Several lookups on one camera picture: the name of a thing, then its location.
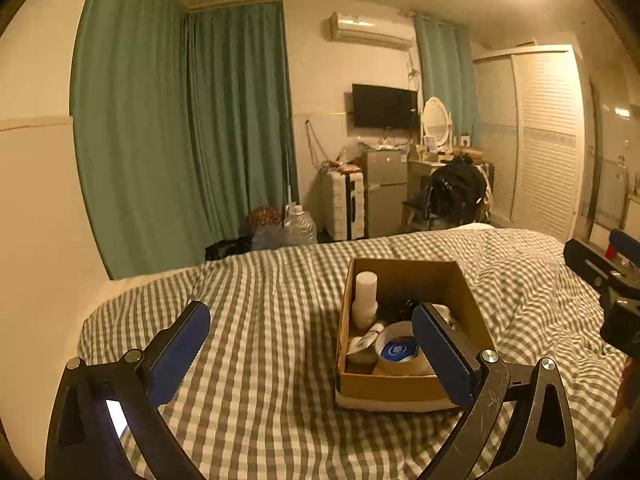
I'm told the white sock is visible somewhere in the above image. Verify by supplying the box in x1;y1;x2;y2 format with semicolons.
432;302;466;333

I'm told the grey white checkered blanket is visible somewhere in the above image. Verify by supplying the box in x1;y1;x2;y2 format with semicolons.
77;227;631;480

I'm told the white suitcase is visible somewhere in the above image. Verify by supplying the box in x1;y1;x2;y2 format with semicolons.
320;167;366;241

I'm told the white plastic bottle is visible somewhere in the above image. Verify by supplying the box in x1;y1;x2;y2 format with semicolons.
351;271;379;328

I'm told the white oval mirror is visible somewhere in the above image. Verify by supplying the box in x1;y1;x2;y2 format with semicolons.
421;96;455;148

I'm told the white air conditioner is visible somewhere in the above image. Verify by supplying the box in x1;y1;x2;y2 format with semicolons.
327;11;416;51

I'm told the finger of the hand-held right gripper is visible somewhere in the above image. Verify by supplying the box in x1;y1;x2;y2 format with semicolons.
610;228;640;263
564;238;640;301

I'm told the clear water jug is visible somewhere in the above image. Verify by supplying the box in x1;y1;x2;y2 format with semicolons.
283;205;318;247

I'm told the white squeeze tube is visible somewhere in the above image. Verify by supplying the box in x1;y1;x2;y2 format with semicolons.
348;322;386;356

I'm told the black wall television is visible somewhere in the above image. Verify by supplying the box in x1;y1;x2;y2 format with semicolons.
351;83;418;129

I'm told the black backpack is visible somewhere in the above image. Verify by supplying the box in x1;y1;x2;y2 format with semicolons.
425;156;488;226

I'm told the brown cardboard box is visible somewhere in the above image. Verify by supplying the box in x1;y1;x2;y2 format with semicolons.
334;258;498;413

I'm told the green curtain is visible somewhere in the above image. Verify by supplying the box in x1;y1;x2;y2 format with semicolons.
412;12;481;148
185;1;299;241
70;0;193;281

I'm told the white phone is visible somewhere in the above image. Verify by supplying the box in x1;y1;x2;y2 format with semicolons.
106;400;128;438

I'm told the small grey fridge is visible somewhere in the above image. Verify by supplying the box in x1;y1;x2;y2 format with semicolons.
361;149;408;238

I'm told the white louvred wardrobe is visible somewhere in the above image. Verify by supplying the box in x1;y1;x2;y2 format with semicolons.
472;45;588;243

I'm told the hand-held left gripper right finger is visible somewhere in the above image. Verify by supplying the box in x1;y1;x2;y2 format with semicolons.
411;303;581;480

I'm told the brown patterned bag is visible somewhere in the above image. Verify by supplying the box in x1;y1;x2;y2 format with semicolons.
246;206;282;228

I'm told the hanging wall cable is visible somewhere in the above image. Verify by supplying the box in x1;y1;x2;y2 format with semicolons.
305;117;331;166

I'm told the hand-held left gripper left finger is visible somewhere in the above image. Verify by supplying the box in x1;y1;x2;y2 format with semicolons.
45;300;212;480

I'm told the beige tape roll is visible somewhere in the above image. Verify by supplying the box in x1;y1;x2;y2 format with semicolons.
372;321;436;376

